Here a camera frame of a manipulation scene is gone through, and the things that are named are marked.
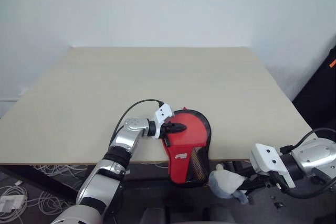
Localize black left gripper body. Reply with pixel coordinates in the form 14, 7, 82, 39
161, 122, 174, 137

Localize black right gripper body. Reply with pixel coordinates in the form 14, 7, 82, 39
246, 172, 279, 191

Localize red table tennis paddle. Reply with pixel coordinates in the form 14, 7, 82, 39
165, 112, 208, 146

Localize white and grey soft object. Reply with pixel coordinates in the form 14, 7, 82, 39
208, 164, 249, 205

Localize red black mesh pouch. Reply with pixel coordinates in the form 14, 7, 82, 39
159, 106, 212, 188

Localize small black floor bits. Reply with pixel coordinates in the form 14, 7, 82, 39
270, 195, 285, 209

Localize white power adapter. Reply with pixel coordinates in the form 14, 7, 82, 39
0, 194, 28, 213

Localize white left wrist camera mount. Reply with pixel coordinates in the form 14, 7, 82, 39
152, 104, 174, 140

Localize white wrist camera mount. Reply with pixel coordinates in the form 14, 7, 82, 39
152, 104, 174, 140
249, 143, 296, 189

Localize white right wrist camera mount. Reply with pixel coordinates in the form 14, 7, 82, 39
249, 143, 296, 189

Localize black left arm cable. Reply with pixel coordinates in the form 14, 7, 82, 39
109, 99, 165, 146

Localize black bag with orange strap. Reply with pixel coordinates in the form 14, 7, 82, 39
291, 47, 336, 141

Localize white floor cable tangle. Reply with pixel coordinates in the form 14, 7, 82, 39
0, 163, 92, 216

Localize black table frame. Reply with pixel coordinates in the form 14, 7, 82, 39
0, 159, 253, 205

